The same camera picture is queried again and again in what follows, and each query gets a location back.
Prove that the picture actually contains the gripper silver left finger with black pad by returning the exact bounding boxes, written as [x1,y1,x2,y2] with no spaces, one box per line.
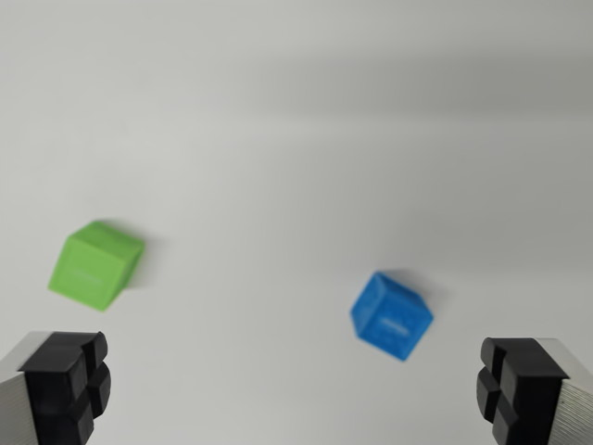
[0,330,112,445]

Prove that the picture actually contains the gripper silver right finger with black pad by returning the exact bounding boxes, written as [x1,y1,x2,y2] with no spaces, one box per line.
[474,336,593,445]

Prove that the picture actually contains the green soft toy cube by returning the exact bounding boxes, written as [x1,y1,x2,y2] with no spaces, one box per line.
[47,220,146,313]

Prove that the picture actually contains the blue soft toy cube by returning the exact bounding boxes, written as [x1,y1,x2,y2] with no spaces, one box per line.
[348,270,435,362]

